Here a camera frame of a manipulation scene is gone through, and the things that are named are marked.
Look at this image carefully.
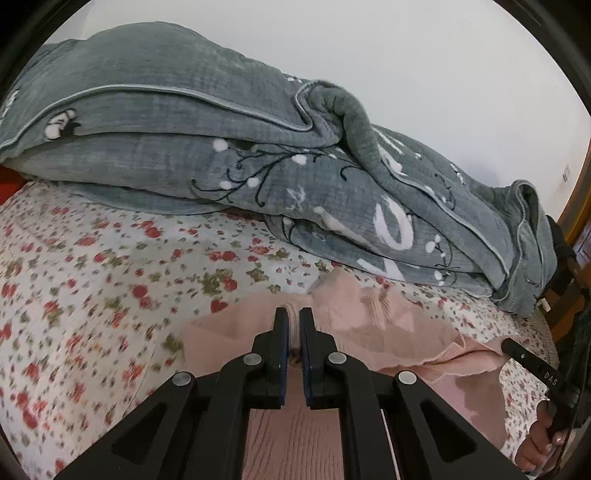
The floral bed sheet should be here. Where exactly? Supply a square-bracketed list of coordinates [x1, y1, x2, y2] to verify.
[0, 180, 563, 477]

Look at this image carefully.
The person's right hand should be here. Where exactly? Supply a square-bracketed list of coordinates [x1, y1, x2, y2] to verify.
[514, 399, 566, 476]

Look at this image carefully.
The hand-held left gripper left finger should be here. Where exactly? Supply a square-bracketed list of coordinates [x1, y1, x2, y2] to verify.
[54, 307, 290, 480]

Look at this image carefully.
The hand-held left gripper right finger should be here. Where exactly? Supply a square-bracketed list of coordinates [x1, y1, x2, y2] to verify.
[299, 307, 528, 480]

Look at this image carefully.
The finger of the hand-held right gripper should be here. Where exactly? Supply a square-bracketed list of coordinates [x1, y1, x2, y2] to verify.
[501, 338, 566, 395]

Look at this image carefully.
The red pillow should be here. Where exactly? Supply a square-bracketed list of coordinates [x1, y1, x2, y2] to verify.
[0, 167, 26, 206]

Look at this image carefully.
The wooden chair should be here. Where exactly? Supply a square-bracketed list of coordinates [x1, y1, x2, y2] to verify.
[538, 272, 585, 344]

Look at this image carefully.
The black puffer jacket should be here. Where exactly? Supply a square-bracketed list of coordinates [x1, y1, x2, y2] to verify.
[546, 215, 591, 324]

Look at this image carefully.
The pink knit sweater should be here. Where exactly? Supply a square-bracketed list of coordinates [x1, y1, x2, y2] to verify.
[182, 268, 509, 480]

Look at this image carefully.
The grey flower-print blanket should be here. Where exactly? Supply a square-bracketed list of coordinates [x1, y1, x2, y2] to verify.
[0, 23, 560, 317]

